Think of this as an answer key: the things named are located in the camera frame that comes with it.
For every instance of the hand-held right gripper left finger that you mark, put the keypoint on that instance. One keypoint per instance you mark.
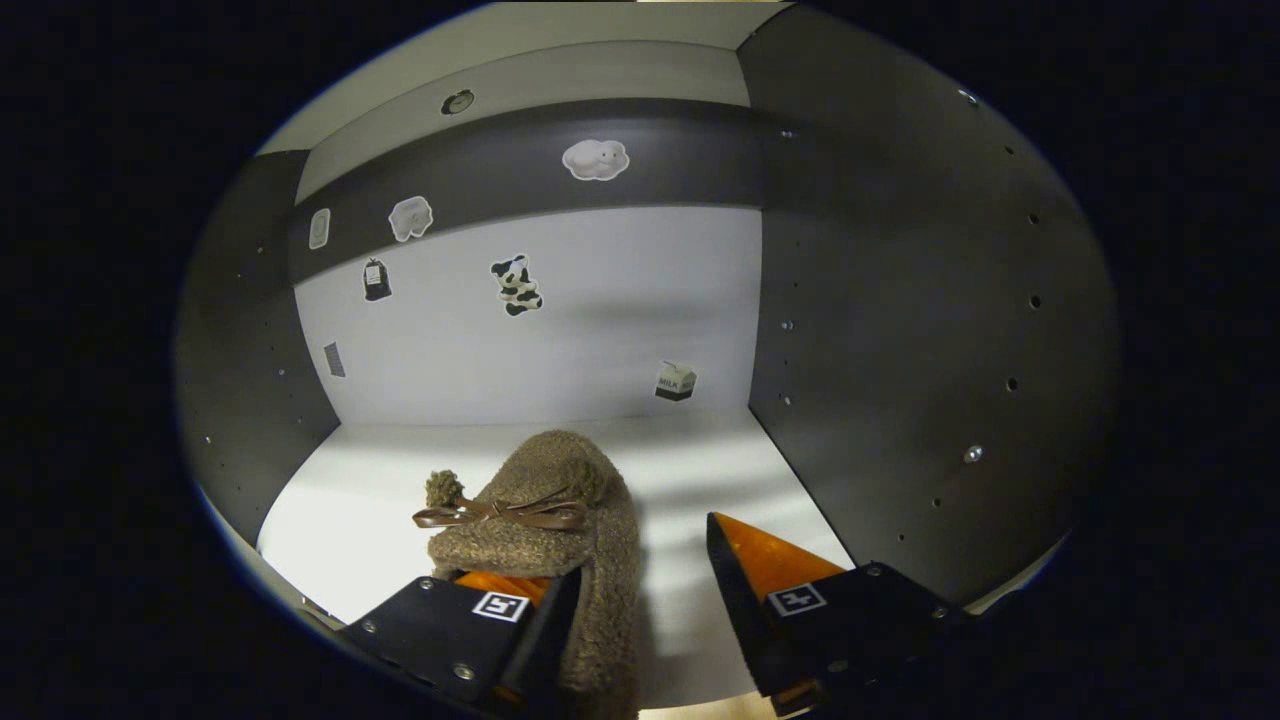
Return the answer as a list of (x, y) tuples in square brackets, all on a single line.
[(540, 640)]

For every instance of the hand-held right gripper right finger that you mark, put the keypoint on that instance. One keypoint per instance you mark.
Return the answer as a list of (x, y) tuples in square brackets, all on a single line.
[(745, 610)]

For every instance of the brown fuzzy shoe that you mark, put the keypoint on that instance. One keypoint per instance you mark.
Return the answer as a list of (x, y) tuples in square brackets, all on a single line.
[(560, 470)]

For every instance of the white shoe cabinet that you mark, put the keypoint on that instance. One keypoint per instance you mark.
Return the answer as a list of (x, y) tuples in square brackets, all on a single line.
[(560, 330)]

